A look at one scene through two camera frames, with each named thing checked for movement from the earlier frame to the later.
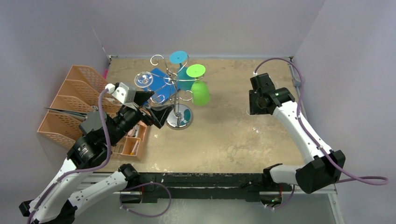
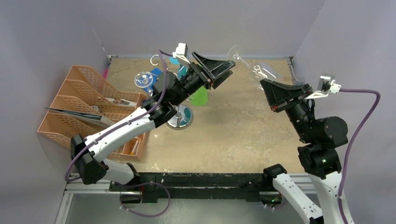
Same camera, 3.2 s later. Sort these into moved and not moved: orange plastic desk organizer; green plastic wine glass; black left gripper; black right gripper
Moved: black right gripper; black left gripper
Not moved: orange plastic desk organizer; green plastic wine glass
